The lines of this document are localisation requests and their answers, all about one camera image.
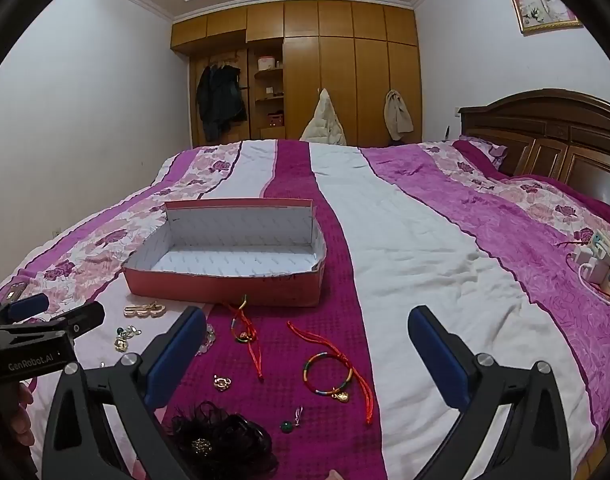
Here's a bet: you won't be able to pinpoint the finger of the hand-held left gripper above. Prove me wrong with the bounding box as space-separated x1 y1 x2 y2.
0 293 50 327
5 301 106 347

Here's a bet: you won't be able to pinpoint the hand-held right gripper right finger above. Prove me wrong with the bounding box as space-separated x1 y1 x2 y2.
407 305 573 480

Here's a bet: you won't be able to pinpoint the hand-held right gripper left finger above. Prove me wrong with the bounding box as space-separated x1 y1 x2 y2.
41 305 208 480

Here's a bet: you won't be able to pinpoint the pale green bead bracelet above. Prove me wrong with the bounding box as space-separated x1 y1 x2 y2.
195 323 217 357

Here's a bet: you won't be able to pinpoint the crystal earrings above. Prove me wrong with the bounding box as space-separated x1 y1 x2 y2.
112 325 142 354

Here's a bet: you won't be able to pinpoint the gold hair clip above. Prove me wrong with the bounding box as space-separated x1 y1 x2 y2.
124 301 167 319

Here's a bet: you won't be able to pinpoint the twisted red cord bracelet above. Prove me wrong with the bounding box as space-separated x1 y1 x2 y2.
228 294 265 382

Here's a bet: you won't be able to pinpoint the pink cardboard box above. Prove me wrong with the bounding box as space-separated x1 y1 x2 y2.
122 198 329 309

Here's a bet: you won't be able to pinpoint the multicolour bracelet with red cord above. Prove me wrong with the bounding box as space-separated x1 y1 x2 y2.
287 320 376 426

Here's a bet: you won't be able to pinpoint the green bead earring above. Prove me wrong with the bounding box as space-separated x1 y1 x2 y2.
283 405 306 432

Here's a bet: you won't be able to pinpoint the person's left hand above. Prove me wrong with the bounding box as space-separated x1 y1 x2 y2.
0 382 37 441

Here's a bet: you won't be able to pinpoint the black hair scrunchie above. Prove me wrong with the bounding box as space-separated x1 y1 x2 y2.
167 400 281 480

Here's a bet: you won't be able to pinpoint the white power strip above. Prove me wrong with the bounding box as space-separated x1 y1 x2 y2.
572 229 610 297

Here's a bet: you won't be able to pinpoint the purple floral pillow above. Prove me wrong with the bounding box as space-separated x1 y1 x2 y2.
452 135 508 172

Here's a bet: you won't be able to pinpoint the beige hanging garment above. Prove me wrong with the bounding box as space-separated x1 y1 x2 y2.
383 89 415 142

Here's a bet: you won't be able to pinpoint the dark wooden headboard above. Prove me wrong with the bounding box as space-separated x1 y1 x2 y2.
457 88 610 207

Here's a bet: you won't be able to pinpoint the black hanging coat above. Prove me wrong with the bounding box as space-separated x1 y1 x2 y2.
195 62 249 144

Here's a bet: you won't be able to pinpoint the white down jacket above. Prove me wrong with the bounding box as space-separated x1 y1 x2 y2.
299 87 347 147

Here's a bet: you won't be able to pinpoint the wooden wardrobe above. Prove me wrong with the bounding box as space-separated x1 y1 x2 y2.
170 0 424 150

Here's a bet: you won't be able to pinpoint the white charger cable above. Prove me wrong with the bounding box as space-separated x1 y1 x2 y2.
577 259 610 307

